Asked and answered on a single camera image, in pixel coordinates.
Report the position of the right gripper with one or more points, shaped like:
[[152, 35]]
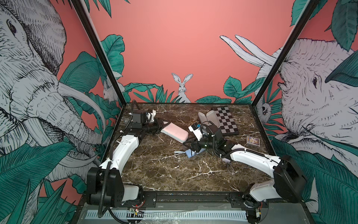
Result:
[[195, 145]]

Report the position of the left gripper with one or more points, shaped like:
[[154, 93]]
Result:
[[159, 125]]

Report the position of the pink zippered umbrella case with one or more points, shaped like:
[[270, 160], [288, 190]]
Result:
[[175, 132]]

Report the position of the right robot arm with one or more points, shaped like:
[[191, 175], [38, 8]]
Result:
[[287, 179]]

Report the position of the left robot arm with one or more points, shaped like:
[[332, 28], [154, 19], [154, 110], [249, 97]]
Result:
[[105, 187]]

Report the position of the purple zippered umbrella case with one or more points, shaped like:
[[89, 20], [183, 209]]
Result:
[[210, 117]]

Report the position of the purple folded umbrella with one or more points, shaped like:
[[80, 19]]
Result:
[[226, 160]]

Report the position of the checkered chess board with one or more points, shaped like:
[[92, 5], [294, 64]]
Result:
[[226, 120]]

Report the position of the small card box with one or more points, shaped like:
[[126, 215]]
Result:
[[253, 141]]

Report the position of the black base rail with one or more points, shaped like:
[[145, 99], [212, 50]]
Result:
[[236, 199]]

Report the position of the white perforated cable duct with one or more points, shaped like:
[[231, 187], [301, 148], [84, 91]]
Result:
[[188, 215]]

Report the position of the left black frame post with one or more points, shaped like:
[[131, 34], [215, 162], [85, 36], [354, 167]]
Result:
[[90, 30]]

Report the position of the black frame post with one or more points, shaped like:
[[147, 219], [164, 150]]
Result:
[[90, 30], [299, 26]]

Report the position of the right black frame post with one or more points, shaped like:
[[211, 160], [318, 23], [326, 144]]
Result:
[[299, 26]]

